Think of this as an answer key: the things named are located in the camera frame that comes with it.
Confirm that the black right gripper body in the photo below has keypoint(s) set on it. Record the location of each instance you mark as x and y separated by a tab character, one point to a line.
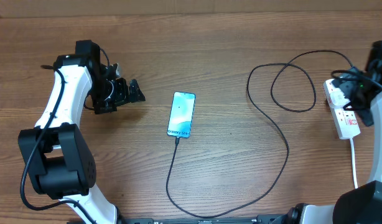
353	93

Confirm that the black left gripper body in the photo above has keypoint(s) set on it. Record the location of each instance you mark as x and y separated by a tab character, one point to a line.
106	93

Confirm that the blue Galaxy S24+ smartphone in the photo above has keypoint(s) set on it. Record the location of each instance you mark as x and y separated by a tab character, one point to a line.
181	115

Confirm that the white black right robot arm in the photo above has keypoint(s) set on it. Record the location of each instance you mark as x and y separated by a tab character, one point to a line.
362	204

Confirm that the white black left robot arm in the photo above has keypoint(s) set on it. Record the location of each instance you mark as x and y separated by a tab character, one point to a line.
59	166

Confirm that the white charger plug adapter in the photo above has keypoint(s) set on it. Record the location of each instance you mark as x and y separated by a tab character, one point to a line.
337	99

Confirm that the white power strip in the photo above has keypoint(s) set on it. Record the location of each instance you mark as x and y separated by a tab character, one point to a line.
345	121

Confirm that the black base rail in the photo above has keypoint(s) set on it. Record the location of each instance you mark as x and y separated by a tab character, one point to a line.
260	219

